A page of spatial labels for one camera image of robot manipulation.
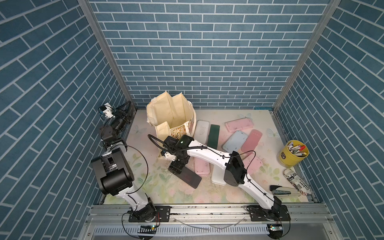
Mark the translucent pink case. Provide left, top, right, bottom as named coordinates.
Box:
left=241, top=130, right=263, bottom=153

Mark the white pencil case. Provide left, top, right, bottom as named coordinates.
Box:
left=211, top=165, right=227, bottom=186

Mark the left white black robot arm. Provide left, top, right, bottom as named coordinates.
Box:
left=91, top=101, right=157, bottom=222

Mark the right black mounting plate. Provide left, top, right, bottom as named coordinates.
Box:
left=246, top=205, right=291, bottom=222

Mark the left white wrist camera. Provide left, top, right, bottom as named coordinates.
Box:
left=98, top=103, right=115, bottom=120

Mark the white printed packet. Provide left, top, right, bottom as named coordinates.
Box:
left=283, top=169, right=312, bottom=196

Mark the black mounting plate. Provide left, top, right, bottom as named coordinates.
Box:
left=246, top=205, right=291, bottom=222
left=129, top=206, right=171, bottom=223

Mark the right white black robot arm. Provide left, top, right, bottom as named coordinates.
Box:
left=159, top=135, right=291, bottom=222

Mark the aluminium front rail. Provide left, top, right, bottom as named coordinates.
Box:
left=80, top=203, right=342, bottom=240

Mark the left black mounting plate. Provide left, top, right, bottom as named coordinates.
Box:
left=129, top=206, right=171, bottom=223

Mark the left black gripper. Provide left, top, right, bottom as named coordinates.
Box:
left=108, top=103, right=134, bottom=140

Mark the light blue case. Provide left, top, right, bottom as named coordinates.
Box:
left=222, top=131, right=248, bottom=153

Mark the cream canvas tote bag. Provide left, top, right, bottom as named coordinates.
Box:
left=146, top=92, right=197, bottom=141

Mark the black case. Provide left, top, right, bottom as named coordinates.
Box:
left=169, top=167, right=202, bottom=189

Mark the dark green pencil case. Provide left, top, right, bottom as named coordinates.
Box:
left=207, top=125, right=220, bottom=150

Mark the pink pencil case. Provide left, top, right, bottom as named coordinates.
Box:
left=225, top=118, right=254, bottom=133

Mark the yellow pen holder cup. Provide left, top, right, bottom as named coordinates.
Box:
left=278, top=140, right=310, bottom=168

